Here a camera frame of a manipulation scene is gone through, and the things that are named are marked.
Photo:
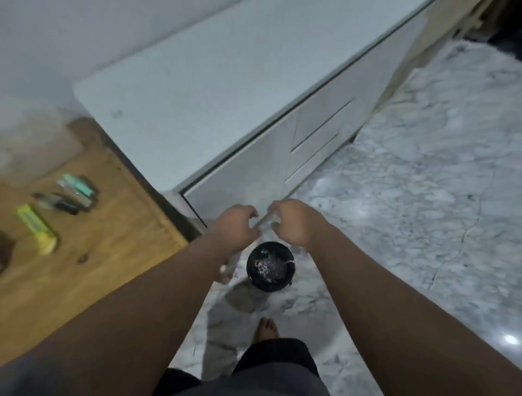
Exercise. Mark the round black bin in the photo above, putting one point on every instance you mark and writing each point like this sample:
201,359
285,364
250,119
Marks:
270,266

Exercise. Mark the clear plastic piece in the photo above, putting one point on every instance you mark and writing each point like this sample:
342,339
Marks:
227,270

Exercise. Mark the person's left hand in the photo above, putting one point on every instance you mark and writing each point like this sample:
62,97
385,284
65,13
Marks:
231,229

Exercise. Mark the grey shirt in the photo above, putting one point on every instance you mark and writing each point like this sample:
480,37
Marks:
261,383

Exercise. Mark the person's right hand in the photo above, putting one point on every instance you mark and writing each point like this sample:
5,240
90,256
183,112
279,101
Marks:
297,226

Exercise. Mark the white cabinet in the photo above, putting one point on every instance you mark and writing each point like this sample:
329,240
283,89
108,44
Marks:
228,89

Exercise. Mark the person's bare foot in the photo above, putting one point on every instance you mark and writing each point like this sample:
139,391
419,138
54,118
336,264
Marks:
266,330

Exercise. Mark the teal lighter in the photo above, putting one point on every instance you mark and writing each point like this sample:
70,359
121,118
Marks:
77,186

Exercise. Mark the clear plastic bag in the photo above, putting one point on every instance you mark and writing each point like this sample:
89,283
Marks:
36,138

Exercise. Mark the light wooden furniture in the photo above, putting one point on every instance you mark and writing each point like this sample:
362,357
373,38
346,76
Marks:
461,18

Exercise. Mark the person's left fingers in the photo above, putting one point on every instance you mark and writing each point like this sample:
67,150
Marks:
249,216

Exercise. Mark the dark grey lighter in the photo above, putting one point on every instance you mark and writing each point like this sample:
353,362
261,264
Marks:
55,202

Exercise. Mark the person's left forearm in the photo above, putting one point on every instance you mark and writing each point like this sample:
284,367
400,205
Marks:
122,322

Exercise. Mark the black shorts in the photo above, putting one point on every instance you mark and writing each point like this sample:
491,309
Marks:
277,355

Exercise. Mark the yellow-green lighter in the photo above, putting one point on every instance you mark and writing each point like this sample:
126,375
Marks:
36,229

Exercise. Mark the person's right forearm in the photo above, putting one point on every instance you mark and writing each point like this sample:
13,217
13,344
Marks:
391,318

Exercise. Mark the person's right fingers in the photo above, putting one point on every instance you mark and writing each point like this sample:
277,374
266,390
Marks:
277,216

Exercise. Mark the thin tan stick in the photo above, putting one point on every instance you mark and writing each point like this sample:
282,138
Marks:
263,220

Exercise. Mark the wooden table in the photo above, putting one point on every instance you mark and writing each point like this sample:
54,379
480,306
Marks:
93,244

